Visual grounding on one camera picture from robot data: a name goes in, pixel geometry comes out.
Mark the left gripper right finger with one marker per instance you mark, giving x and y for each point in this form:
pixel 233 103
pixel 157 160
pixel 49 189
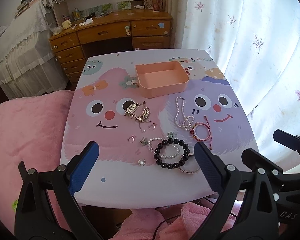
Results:
pixel 212 169

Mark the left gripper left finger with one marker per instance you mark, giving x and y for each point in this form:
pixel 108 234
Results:
pixel 35 218

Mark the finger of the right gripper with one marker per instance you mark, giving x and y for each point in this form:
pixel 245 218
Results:
pixel 257 217
pixel 290 141

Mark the pink smart watch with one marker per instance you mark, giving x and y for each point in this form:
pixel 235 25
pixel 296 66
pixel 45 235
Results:
pixel 191 166

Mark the round pearl brooch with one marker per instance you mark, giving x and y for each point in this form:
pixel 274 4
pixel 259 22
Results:
pixel 141 162

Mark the teal flower brooch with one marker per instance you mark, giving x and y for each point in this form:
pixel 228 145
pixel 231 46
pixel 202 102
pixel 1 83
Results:
pixel 170 135

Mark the pink fluffy blanket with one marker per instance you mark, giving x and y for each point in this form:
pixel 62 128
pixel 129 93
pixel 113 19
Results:
pixel 31 130

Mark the gold leaf hair comb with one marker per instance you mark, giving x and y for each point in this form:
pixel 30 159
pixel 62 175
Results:
pixel 140 113

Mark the white floral curtain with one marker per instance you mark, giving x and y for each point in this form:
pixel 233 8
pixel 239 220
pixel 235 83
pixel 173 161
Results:
pixel 256 44

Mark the pink plastic tray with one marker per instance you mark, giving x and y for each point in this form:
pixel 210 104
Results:
pixel 162 78

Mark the white lace covered furniture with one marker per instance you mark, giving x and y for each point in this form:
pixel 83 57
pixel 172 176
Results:
pixel 28 64

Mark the wooden desk with drawers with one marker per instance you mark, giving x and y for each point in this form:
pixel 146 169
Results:
pixel 120 31

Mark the yellow mug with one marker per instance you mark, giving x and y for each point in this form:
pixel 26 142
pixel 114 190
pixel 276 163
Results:
pixel 66 24

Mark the red patterned cup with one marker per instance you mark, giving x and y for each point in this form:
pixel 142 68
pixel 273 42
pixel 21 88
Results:
pixel 156 5

